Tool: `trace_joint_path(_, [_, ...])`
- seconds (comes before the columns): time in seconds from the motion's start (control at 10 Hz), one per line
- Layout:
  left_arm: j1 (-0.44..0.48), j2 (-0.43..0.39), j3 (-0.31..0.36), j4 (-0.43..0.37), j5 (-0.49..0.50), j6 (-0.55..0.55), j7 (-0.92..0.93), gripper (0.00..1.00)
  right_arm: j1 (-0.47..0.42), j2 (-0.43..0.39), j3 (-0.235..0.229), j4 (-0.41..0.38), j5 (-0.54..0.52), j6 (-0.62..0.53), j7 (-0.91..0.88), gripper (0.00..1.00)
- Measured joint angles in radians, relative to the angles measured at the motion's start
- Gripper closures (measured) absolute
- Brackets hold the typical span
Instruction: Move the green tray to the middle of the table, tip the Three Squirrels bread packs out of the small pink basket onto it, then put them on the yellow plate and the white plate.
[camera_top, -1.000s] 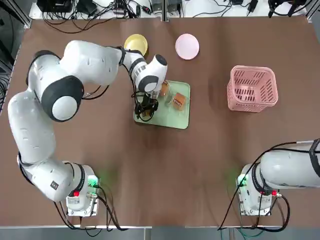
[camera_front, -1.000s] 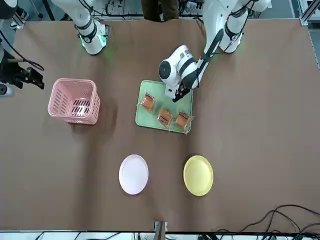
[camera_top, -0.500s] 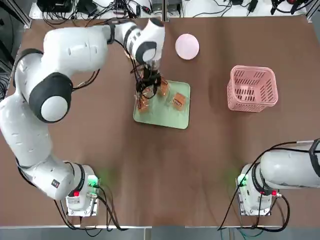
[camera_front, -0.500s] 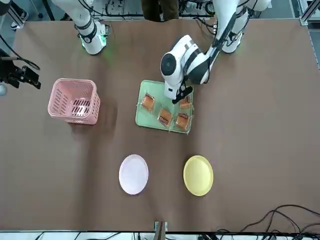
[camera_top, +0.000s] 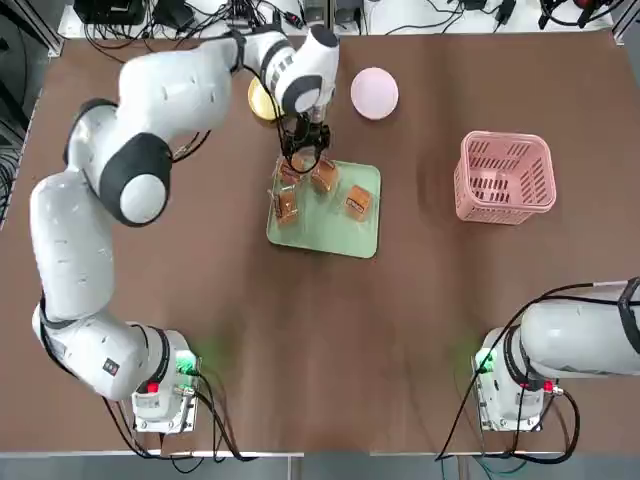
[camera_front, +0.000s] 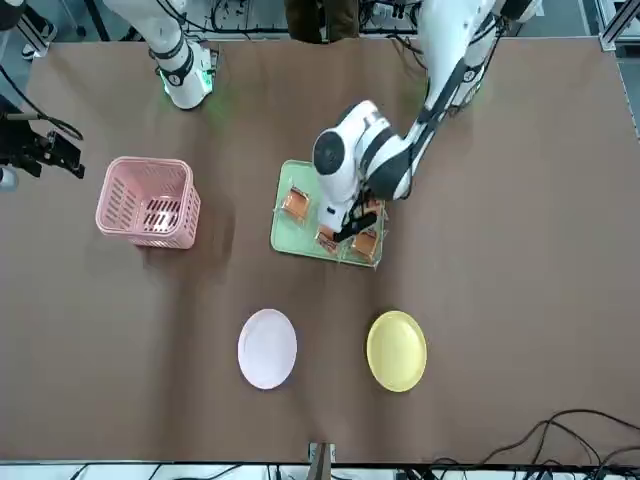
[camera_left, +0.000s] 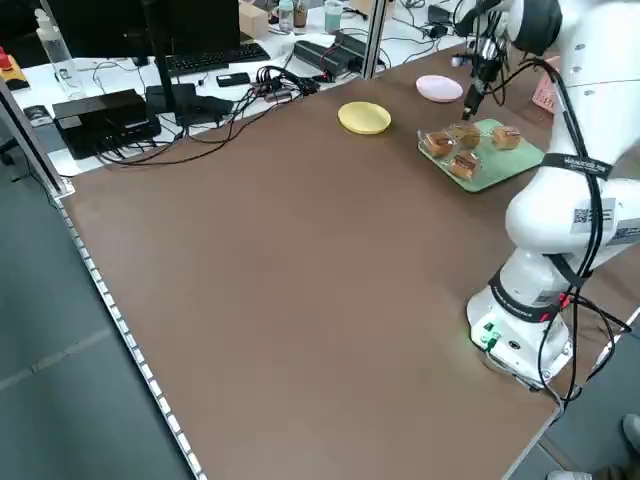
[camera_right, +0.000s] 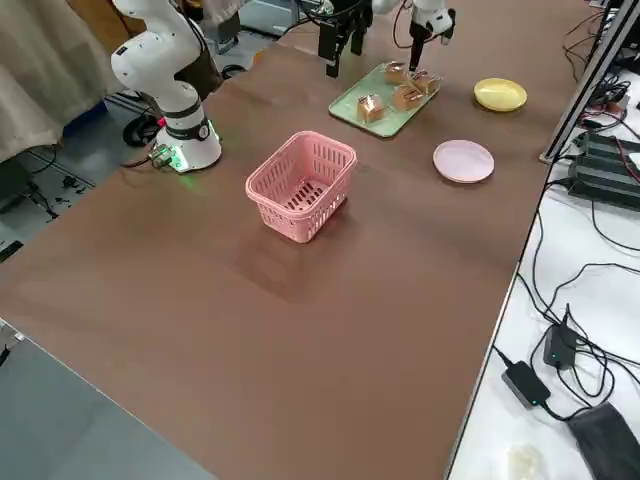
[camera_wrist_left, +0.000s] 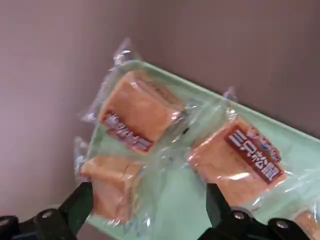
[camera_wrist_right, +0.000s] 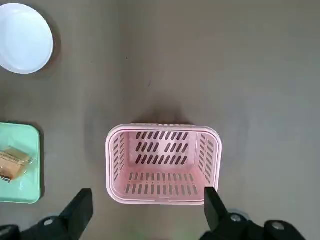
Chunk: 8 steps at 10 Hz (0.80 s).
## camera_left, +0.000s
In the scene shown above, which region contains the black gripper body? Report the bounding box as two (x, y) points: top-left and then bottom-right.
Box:
(472, 49), (503, 87)

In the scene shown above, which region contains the bread pack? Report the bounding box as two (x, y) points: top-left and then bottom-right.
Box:
(447, 122), (484, 150)
(447, 149), (484, 180)
(421, 128), (459, 159)
(489, 124), (525, 152)

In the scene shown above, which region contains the small pink plastic basket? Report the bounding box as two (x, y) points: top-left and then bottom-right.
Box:
(531, 54), (565, 115)

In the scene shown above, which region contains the green plastic tray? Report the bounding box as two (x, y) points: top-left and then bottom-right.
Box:
(417, 118), (547, 194)

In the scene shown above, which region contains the white plate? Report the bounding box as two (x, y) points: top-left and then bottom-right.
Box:
(415, 74), (464, 105)

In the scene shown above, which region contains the yellow plate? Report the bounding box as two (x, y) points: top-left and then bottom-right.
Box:
(337, 101), (393, 137)

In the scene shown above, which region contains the black power supply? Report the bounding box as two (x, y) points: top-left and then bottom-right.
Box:
(292, 39), (362, 80)
(333, 28), (374, 62)

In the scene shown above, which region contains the green drinking cup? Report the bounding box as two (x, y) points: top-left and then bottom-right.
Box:
(323, 0), (346, 31)

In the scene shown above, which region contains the brown cardboard box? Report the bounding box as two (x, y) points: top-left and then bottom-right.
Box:
(238, 1), (270, 39)

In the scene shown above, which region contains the black keyboard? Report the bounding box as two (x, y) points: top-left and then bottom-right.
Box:
(164, 43), (271, 77)

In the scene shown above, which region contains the black monitor stand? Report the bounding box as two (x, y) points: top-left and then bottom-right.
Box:
(142, 0), (197, 127)

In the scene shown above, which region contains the person's foot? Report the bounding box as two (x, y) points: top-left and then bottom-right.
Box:
(621, 413), (640, 452)

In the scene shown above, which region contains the black computer monitor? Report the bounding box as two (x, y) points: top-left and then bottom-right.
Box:
(44, 0), (242, 60)

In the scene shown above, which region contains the clear plastic bottle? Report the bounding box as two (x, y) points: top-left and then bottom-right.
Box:
(33, 8), (87, 100)

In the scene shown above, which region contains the small black device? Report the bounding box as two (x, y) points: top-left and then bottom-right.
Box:
(23, 103), (55, 125)

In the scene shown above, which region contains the red emergency stop button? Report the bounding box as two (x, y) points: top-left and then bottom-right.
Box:
(0, 45), (29, 92)

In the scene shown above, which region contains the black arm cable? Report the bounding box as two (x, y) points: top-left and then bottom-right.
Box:
(452, 0), (640, 406)

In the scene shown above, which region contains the aluminium frame post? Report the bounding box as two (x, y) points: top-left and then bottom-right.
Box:
(360, 0), (390, 81)

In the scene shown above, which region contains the black usb hub with cables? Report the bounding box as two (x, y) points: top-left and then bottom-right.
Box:
(248, 64), (322, 105)

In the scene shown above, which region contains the black desk cable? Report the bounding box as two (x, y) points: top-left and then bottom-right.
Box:
(93, 127), (236, 169)

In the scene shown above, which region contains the black switch box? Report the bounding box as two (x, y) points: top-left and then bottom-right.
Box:
(52, 88), (163, 161)

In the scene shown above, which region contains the aluminium frame rail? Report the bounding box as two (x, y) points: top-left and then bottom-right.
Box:
(0, 74), (77, 202)

